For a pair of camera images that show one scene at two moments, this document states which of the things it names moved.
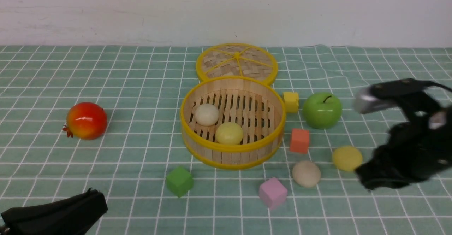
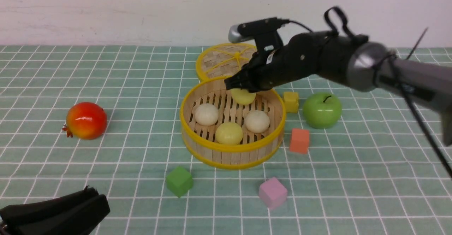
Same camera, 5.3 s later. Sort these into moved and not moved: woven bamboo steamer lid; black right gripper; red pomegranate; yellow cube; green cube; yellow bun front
Moved: black right gripper
Not moved: yellow bun front; woven bamboo steamer lid; green cube; red pomegranate; yellow cube
